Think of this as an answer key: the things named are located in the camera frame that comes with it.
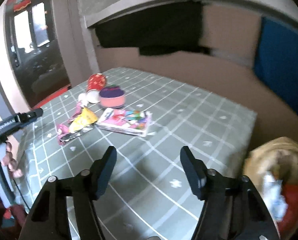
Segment pink panda wrapper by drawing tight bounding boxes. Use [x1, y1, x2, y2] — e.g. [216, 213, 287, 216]
[56, 101, 98, 146]

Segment yellow snack wrapper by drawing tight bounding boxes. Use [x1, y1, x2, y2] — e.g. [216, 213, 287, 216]
[69, 107, 98, 133]

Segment white tissue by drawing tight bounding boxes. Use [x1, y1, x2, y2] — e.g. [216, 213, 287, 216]
[78, 90, 99, 106]

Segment blue face mask wad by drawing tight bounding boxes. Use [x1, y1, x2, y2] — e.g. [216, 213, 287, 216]
[262, 172, 288, 222]

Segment red plastic bag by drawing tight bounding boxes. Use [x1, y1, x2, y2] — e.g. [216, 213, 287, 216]
[277, 184, 298, 238]

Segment left hand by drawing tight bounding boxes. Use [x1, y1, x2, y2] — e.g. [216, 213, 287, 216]
[0, 135, 23, 179]

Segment green checked tablecloth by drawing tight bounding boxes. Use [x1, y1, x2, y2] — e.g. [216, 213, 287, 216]
[15, 67, 256, 239]

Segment colourful pink snack packet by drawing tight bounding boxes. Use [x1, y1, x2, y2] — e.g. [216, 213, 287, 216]
[96, 108, 152, 137]

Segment purple pink round container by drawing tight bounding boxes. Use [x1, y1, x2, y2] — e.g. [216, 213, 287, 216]
[99, 86, 125, 108]

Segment yellow plastic bin liner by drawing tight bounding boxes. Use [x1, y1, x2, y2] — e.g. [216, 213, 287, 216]
[255, 137, 298, 239]

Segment blue hanging cloth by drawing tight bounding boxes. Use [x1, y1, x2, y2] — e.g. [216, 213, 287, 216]
[253, 18, 298, 115]

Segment black hanging cloth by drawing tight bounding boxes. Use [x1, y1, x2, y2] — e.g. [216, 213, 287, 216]
[95, 1, 210, 56]

